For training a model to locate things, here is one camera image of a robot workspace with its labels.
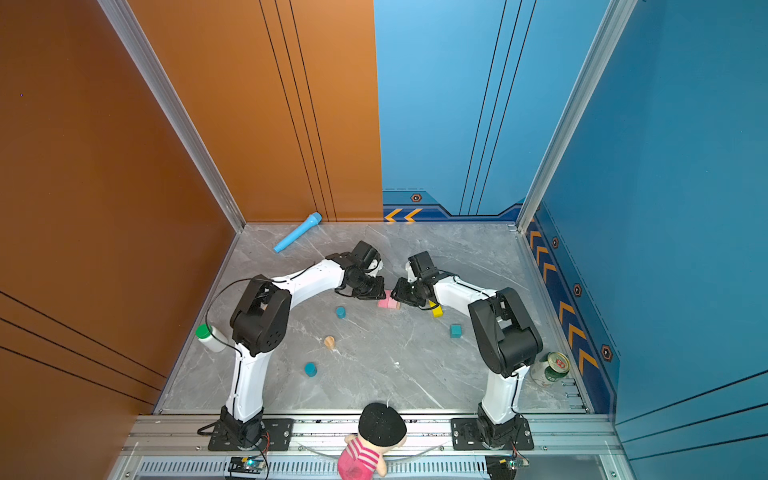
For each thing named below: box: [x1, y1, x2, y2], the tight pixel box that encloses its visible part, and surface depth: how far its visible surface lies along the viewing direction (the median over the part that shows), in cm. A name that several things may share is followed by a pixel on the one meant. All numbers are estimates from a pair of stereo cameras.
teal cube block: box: [450, 324, 463, 339], surface depth 91 cm
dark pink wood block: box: [377, 289, 401, 310], surface depth 96 cm
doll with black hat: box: [337, 402, 407, 480], surface depth 68 cm
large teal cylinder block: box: [304, 362, 318, 377], surface depth 86 cm
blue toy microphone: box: [273, 212, 323, 253], surface depth 119 cm
